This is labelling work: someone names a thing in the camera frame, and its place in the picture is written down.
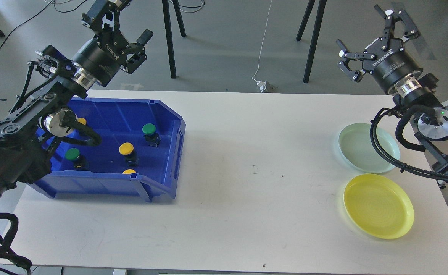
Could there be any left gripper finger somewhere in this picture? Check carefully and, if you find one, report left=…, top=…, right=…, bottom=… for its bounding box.
left=81, top=0, right=131, bottom=34
left=121, top=29, right=154, bottom=74

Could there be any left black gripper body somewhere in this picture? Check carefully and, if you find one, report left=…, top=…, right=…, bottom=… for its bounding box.
left=72, top=28, right=129, bottom=87

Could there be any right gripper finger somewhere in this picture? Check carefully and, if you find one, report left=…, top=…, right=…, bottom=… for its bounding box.
left=374, top=5, right=421, bottom=50
left=336, top=39, right=377, bottom=83

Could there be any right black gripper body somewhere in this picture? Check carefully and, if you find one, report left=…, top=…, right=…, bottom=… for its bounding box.
left=363, top=38, right=423, bottom=95

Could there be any yellow push button back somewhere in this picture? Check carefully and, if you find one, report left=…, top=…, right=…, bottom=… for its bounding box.
left=76, top=117, right=87, bottom=125

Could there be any yellow push button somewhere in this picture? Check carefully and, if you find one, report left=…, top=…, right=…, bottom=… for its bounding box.
left=122, top=169, right=137, bottom=175
left=76, top=117, right=87, bottom=125
left=119, top=142, right=139, bottom=167

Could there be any green push button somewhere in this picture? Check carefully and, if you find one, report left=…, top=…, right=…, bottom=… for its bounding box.
left=142, top=123, right=161, bottom=147
left=64, top=148, right=88, bottom=171

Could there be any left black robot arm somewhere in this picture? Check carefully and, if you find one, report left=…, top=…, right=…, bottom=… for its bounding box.
left=0, top=0, right=153, bottom=275

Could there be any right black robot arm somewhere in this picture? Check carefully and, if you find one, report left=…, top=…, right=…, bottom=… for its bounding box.
left=337, top=5, right=448, bottom=184

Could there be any pale green plate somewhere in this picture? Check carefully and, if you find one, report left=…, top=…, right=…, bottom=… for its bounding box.
left=337, top=123, right=395, bottom=174

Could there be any yellow push button front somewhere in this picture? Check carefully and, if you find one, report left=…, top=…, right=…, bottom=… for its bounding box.
left=122, top=169, right=137, bottom=175

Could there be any yellow plate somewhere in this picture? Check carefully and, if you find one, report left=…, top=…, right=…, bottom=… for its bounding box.
left=343, top=173, right=415, bottom=239

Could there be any black tripod left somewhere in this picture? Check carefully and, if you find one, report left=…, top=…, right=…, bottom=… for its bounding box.
left=161, top=0, right=187, bottom=79

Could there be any black tripod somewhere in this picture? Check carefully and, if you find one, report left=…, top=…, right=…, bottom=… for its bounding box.
left=161, top=0, right=187, bottom=79
left=296, top=0, right=327, bottom=84

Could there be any black tripod right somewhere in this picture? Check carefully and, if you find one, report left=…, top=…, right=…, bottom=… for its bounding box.
left=296, top=0, right=327, bottom=84

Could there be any blue plastic storage bin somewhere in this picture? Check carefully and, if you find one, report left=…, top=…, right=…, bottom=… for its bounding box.
left=31, top=99, right=185, bottom=202

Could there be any black floor cable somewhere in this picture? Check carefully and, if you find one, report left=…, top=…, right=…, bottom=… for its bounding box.
left=0, top=0, right=89, bottom=67

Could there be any white cable with plug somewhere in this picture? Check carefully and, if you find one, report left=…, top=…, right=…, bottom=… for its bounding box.
left=251, top=0, right=273, bottom=93

